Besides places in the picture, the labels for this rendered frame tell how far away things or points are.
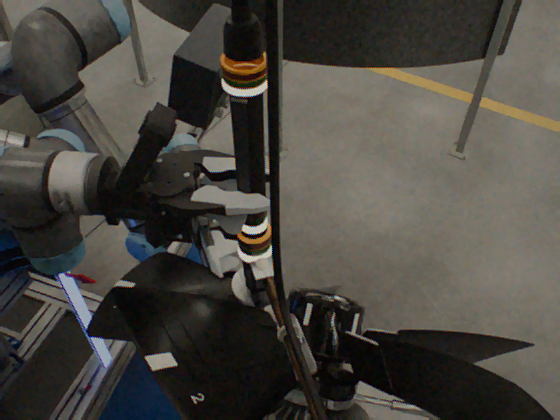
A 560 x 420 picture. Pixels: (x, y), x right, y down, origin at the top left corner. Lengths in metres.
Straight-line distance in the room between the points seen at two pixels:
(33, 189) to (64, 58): 0.37
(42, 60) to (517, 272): 2.12
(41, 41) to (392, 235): 1.91
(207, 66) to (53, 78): 0.42
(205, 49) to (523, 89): 2.62
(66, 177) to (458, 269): 2.06
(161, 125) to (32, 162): 0.18
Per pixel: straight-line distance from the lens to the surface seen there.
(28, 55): 0.99
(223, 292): 0.89
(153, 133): 0.57
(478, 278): 2.52
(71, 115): 1.01
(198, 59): 1.31
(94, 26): 1.03
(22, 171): 0.68
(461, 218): 2.72
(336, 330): 0.79
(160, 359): 0.58
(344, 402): 0.83
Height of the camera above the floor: 1.92
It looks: 48 degrees down
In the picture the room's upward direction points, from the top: straight up
